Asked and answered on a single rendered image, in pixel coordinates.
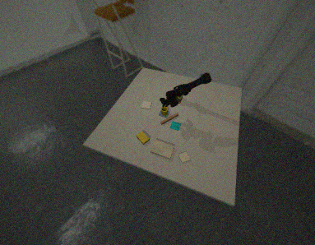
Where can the yellow cup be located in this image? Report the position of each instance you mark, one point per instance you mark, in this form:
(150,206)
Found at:
(164,111)

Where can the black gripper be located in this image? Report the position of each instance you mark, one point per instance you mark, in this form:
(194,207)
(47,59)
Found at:
(165,102)

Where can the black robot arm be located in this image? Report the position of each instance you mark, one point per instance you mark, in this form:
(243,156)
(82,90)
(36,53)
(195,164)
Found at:
(184,89)

